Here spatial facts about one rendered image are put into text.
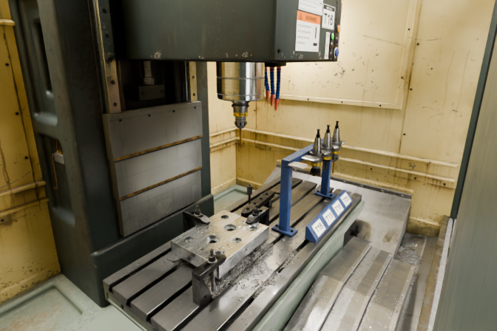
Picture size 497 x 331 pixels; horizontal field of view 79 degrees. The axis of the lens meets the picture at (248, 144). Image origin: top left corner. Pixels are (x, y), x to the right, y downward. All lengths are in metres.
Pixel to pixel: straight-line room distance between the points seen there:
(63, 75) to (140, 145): 0.37
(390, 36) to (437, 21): 0.22
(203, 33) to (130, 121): 0.49
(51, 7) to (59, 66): 0.18
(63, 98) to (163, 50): 0.38
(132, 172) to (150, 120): 0.23
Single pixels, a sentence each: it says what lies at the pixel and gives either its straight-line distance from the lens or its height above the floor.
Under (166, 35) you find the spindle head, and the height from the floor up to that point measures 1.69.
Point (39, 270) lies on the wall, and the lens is 1.78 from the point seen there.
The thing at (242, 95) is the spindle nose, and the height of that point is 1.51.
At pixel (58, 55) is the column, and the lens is 1.21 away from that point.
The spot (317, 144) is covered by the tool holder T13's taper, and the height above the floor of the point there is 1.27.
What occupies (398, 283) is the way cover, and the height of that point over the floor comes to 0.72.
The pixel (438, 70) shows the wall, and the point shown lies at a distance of 1.83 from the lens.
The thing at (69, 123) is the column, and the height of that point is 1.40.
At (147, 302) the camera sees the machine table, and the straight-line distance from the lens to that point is 1.09.
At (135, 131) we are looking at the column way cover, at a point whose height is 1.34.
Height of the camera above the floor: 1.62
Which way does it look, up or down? 16 degrees down
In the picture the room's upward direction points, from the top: straight up
